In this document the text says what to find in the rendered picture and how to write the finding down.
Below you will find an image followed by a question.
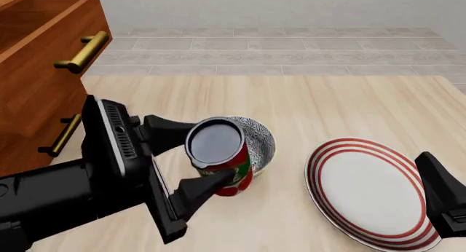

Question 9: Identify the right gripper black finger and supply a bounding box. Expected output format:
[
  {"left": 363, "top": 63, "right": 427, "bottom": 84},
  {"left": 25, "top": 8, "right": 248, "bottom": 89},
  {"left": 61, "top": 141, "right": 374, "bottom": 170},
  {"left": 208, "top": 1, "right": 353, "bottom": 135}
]
[{"left": 414, "top": 151, "right": 466, "bottom": 219}]

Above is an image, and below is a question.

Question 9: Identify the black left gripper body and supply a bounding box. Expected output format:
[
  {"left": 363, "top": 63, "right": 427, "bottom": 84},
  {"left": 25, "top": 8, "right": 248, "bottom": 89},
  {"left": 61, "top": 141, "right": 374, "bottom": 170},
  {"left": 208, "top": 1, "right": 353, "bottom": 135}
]
[{"left": 131, "top": 114, "right": 189, "bottom": 245}]

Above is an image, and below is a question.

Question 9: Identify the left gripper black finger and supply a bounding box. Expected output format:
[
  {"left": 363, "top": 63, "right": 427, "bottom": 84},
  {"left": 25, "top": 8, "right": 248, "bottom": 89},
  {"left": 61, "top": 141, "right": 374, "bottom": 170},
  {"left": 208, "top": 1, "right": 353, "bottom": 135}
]
[
  {"left": 143, "top": 114, "right": 200, "bottom": 157},
  {"left": 168, "top": 168, "right": 237, "bottom": 224}
]

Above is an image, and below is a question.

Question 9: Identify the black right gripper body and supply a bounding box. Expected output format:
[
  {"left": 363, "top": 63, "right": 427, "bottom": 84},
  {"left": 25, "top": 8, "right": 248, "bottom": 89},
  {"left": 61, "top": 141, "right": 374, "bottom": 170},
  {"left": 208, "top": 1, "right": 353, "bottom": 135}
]
[{"left": 427, "top": 207, "right": 466, "bottom": 241}]

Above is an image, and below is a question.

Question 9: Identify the red and green tin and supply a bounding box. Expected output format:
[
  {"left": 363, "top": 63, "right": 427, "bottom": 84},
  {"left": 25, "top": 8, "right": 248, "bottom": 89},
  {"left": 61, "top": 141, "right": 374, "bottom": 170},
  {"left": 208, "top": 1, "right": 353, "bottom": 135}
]
[{"left": 185, "top": 116, "right": 256, "bottom": 197}]

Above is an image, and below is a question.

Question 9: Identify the open wooden drawer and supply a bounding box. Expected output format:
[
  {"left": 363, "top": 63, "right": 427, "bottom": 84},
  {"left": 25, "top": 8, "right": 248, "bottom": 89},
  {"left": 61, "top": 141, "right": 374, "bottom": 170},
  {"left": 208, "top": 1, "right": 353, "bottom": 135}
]
[{"left": 0, "top": 0, "right": 114, "bottom": 136}]

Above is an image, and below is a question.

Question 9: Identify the closed wooden drawer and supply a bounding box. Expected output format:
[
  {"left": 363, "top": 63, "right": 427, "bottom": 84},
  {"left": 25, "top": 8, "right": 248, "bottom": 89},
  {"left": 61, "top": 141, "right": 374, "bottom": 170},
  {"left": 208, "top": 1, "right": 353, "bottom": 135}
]
[{"left": 0, "top": 78, "right": 89, "bottom": 180}]

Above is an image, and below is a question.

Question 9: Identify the white plate with red rings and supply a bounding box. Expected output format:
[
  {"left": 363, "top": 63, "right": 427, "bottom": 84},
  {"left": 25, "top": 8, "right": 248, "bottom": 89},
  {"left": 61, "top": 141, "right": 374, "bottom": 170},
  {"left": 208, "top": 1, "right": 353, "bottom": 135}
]
[{"left": 303, "top": 136, "right": 443, "bottom": 252}]

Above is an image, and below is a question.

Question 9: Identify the black and white patterned bowl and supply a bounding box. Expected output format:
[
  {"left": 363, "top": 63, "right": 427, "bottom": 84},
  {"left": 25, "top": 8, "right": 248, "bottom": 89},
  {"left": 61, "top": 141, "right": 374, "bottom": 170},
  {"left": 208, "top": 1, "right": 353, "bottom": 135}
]
[{"left": 226, "top": 114, "right": 277, "bottom": 180}]

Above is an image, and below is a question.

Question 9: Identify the thin brass drawer handle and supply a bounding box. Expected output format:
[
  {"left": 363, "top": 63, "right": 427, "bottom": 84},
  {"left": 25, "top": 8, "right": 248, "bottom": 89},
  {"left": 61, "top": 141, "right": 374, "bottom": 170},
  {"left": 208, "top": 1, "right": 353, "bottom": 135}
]
[{"left": 37, "top": 113, "right": 83, "bottom": 158}]

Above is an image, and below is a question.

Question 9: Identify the long brass drawer handle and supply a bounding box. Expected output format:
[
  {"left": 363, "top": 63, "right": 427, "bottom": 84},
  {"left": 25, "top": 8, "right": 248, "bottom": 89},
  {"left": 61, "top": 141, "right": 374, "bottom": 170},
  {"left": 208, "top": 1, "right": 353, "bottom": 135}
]
[{"left": 53, "top": 30, "right": 111, "bottom": 75}]

